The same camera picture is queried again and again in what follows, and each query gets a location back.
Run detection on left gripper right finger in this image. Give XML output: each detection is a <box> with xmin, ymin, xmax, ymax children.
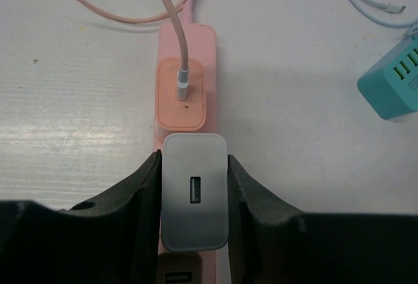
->
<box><xmin>227</xmin><ymin>156</ymin><xmax>417</xmax><ymax>283</ymax></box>

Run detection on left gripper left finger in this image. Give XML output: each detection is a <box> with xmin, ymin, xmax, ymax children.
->
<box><xmin>1</xmin><ymin>151</ymin><xmax>162</xmax><ymax>283</ymax></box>

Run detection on white charger plug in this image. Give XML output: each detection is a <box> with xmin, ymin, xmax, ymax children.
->
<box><xmin>161</xmin><ymin>133</ymin><xmax>229</xmax><ymax>252</ymax></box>

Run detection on salmon pink charger plug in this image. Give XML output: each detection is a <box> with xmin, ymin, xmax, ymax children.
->
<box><xmin>155</xmin><ymin>57</ymin><xmax>206</xmax><ymax>132</ymax></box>

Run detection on teal power strip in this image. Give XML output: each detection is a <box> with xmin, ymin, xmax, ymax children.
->
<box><xmin>357</xmin><ymin>36</ymin><xmax>417</xmax><ymax>120</ymax></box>

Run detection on pink power strip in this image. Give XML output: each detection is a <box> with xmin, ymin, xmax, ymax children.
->
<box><xmin>153</xmin><ymin>21</ymin><xmax>218</xmax><ymax>283</ymax></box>

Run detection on brown pink charger plug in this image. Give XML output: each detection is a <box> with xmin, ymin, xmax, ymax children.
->
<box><xmin>155</xmin><ymin>253</ymin><xmax>202</xmax><ymax>284</ymax></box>

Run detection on light blue charging cable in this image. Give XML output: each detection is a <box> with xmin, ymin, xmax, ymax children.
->
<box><xmin>338</xmin><ymin>0</ymin><xmax>418</xmax><ymax>35</ymax></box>

